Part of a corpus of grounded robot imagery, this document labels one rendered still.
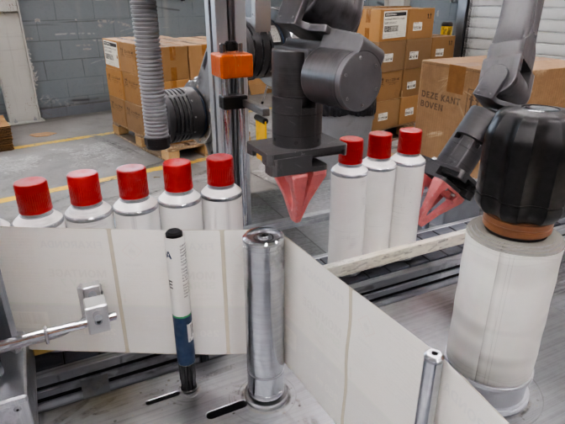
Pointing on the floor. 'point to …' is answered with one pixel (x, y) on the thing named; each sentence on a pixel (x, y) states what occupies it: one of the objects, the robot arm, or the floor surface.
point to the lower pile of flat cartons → (5, 135)
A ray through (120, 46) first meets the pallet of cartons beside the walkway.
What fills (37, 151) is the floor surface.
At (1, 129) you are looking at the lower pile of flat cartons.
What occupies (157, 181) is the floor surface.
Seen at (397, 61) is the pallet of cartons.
